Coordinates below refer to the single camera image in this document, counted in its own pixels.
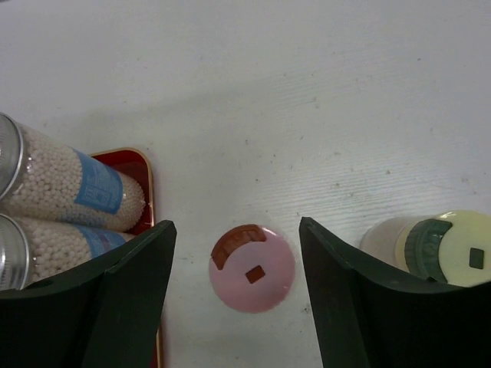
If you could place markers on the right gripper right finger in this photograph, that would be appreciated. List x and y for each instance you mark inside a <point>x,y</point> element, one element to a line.
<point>370,314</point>

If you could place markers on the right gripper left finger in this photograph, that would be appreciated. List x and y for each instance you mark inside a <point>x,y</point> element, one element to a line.
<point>103,313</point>

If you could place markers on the grey-cap blue-label bottle front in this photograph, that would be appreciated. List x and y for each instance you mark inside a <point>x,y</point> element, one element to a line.
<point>32,249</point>

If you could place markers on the yellow-lid spice bottle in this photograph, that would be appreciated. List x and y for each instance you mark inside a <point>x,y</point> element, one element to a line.
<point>451,248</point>

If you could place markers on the pink-lid spice bottle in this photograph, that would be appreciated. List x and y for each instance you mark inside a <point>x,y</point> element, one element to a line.
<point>251,268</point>

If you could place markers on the tall grey-cap blue-label bottle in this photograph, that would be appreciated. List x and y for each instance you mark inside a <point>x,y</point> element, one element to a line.
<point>48,180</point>

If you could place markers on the red lacquer tray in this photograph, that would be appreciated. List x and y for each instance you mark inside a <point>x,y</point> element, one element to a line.
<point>136,165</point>

